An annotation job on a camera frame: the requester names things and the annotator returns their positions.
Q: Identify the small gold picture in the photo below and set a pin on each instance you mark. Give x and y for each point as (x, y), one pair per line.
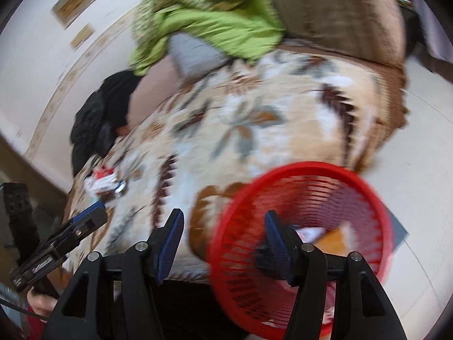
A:
(76, 1)

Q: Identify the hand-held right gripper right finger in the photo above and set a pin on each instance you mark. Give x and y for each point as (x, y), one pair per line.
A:
(276, 244)

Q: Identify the striped brown cushion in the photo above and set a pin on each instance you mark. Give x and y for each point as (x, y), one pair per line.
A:
(336, 10)

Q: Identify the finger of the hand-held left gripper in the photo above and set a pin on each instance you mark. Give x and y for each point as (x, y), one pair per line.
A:
(90, 210)

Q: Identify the green patterned quilt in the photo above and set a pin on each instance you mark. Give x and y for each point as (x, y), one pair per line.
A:
(219, 24)

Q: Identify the red plastic mesh basket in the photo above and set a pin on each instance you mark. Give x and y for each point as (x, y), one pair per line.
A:
(233, 219)

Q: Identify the black jacket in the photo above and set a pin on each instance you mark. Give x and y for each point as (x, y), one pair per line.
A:
(99, 113)

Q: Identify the grey purple cloth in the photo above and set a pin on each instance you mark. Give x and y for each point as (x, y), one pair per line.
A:
(437, 28)

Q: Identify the dark table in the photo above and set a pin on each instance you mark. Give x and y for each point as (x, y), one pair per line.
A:
(408, 32)

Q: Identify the pink sofa cushion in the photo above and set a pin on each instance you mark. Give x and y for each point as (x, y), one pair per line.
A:
(152, 92)

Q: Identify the person's left hand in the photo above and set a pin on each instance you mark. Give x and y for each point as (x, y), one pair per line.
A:
(42, 304)

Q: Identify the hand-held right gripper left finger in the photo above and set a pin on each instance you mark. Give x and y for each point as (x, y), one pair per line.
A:
(171, 244)

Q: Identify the brown sofa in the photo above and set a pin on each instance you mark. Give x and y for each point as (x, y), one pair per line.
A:
(389, 88)

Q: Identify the red white packet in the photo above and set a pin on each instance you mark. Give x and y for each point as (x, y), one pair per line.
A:
(104, 182)

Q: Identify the grey quilted pillow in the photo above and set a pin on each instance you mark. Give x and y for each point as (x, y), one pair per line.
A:
(191, 55)

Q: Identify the grey floor mat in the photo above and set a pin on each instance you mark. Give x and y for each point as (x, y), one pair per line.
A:
(399, 232)

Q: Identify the floral leaf print blanket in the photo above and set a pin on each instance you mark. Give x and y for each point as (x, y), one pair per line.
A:
(247, 124)

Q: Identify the tiny gold wall plaque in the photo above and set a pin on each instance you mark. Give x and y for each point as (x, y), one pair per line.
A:
(82, 36)

